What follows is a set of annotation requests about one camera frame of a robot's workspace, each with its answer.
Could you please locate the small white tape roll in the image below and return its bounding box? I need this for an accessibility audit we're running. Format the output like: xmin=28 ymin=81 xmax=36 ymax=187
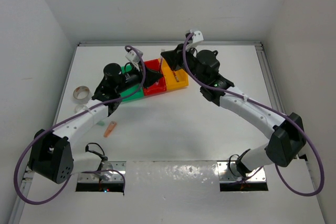
xmin=74 ymin=104 xmax=85 ymax=113

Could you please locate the red plastic bin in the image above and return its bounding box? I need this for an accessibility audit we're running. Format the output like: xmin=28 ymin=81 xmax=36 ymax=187
xmin=143 ymin=59 xmax=167 ymax=96

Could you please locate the red gel pen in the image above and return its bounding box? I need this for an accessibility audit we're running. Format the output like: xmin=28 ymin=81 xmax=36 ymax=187
xmin=173 ymin=71 xmax=179 ymax=82

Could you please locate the pink gel pen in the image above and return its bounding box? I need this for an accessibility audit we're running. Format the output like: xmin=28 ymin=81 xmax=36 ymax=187
xmin=156 ymin=57 xmax=163 ymax=85

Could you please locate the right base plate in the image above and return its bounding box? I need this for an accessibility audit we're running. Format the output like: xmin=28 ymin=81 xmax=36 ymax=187
xmin=217 ymin=161 xmax=267 ymax=184

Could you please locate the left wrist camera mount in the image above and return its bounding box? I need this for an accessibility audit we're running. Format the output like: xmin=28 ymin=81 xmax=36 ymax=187
xmin=125 ymin=49 xmax=143 ymax=70

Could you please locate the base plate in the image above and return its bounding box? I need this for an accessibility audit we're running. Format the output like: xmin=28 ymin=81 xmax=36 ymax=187
xmin=78 ymin=161 xmax=126 ymax=183
xmin=217 ymin=161 xmax=267 ymax=184

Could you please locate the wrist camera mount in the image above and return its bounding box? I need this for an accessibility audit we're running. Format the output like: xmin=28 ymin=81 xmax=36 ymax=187
xmin=185 ymin=29 xmax=204 ymax=47
xmin=125 ymin=49 xmax=143 ymax=70

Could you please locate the orange pen cap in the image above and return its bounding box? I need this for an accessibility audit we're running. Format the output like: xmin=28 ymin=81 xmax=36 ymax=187
xmin=103 ymin=121 xmax=117 ymax=138

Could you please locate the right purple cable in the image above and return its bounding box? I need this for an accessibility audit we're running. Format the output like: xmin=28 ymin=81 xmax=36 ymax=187
xmin=182 ymin=32 xmax=325 ymax=196

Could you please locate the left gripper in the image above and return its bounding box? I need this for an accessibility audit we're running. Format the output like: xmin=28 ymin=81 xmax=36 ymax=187
xmin=115 ymin=60 xmax=162 ymax=94

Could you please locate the left base plate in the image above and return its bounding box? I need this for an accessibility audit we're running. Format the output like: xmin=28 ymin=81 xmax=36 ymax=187
xmin=78 ymin=161 xmax=126 ymax=183

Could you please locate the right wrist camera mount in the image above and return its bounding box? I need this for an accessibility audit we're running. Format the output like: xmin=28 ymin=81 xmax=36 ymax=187
xmin=185 ymin=29 xmax=204 ymax=47

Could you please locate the large tape roll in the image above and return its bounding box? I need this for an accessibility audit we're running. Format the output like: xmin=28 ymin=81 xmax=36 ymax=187
xmin=72 ymin=86 xmax=92 ymax=104

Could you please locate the yellow plastic bin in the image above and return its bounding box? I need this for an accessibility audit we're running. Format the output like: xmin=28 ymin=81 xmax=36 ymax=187
xmin=161 ymin=61 xmax=188 ymax=91

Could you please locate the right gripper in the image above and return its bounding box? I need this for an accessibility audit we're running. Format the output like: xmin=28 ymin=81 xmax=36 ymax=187
xmin=163 ymin=41 xmax=205 ymax=86

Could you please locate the purple cable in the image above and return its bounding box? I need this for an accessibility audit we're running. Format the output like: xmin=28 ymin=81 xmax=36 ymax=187
xmin=13 ymin=45 xmax=146 ymax=205
xmin=182 ymin=32 xmax=325 ymax=196

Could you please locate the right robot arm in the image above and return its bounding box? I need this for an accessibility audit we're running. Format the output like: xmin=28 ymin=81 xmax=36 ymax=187
xmin=161 ymin=44 xmax=306 ymax=177

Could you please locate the green plastic bin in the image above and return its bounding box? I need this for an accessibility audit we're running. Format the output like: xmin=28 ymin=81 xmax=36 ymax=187
xmin=119 ymin=66 xmax=144 ymax=103

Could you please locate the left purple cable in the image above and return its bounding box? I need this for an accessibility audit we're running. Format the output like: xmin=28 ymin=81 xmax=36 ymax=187
xmin=13 ymin=45 xmax=146 ymax=205

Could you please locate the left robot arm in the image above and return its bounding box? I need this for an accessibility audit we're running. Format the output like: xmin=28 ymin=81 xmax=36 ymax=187
xmin=28 ymin=63 xmax=163 ymax=184

